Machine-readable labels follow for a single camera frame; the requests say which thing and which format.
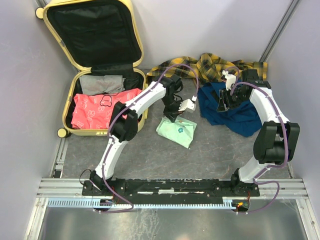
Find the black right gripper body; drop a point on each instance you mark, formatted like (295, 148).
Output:
(236, 97)

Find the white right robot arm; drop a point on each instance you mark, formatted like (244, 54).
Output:
(276, 141)

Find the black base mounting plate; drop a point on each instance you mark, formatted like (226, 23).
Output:
(181, 191)

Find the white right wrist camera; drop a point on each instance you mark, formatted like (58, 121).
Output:
(230, 79)

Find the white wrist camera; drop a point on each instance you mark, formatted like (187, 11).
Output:
(188, 105)
(230, 79)

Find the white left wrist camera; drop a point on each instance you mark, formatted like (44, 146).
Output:
(188, 105)

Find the yellow suitcase with black lining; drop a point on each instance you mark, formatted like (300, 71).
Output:
(99, 37)

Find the yellow plaid shirt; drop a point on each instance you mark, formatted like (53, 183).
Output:
(208, 68)

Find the mint green printed garment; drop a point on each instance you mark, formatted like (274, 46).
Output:
(181, 131)

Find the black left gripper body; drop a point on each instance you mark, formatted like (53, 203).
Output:
(170, 102)

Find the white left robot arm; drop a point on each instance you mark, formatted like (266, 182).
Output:
(124, 123)

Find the aluminium frame rail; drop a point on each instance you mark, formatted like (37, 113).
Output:
(293, 188)

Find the navy blue sport shirt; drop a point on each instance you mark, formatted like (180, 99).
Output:
(244, 120)

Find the blue slotted cable duct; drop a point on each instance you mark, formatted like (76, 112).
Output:
(97, 203)

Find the pink bear print garment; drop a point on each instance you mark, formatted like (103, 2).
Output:
(93, 112)

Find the grey cloth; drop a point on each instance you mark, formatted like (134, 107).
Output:
(108, 84)

